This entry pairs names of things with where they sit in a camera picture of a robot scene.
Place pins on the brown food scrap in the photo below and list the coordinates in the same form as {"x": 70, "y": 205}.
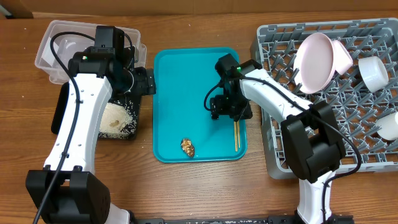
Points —
{"x": 188, "y": 147}

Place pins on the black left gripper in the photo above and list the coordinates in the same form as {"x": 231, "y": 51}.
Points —
{"x": 146, "y": 83}

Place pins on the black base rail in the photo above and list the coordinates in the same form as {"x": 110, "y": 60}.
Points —
{"x": 280, "y": 219}

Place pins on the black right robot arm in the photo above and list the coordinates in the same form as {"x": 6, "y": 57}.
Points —
{"x": 312, "y": 142}

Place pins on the grey-green bowl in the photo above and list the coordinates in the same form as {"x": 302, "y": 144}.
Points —
{"x": 388, "y": 127}

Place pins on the small white cup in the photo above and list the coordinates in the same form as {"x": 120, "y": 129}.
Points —
{"x": 373, "y": 73}

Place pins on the pink bowl with rice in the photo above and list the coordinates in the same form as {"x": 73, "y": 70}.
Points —
{"x": 341, "y": 57}

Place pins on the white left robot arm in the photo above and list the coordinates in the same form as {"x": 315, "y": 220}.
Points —
{"x": 66, "y": 189}

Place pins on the white rice pile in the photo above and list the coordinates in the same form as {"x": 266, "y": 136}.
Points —
{"x": 120, "y": 120}

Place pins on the teal serving tray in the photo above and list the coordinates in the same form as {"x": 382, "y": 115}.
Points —
{"x": 184, "y": 77}

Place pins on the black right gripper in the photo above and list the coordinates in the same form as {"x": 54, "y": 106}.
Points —
{"x": 229, "y": 111}

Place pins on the black tray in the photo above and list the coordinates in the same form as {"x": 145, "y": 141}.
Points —
{"x": 62, "y": 102}

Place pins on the large pink plate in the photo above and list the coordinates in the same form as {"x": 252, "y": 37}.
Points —
{"x": 314, "y": 61}

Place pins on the wooden chopstick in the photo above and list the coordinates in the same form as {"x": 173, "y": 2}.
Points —
{"x": 235, "y": 137}
{"x": 238, "y": 135}

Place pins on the grey dishwasher rack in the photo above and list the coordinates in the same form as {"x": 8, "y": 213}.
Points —
{"x": 355, "y": 107}

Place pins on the clear plastic waste bin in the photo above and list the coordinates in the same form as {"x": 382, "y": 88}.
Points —
{"x": 66, "y": 46}

